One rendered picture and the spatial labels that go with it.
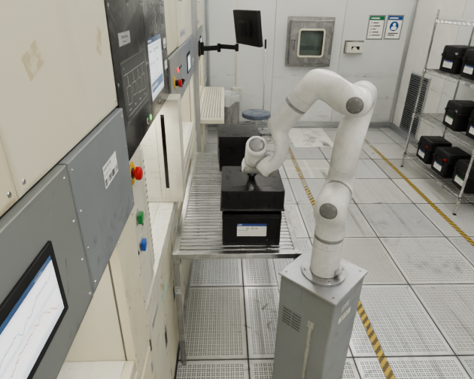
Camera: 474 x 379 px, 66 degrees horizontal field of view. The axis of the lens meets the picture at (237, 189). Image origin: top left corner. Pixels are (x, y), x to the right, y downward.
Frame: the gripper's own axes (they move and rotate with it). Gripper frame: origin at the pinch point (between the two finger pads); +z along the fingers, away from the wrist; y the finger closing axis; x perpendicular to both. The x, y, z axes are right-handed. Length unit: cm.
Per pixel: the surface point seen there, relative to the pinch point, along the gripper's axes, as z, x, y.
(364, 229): 159, -7, -112
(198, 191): 54, -9, 29
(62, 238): -104, 50, 37
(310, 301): -3, 58, -23
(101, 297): -59, 58, 44
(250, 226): 5.9, 24.1, 0.4
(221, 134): 59, -50, 16
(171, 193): 18.7, 4.0, 39.9
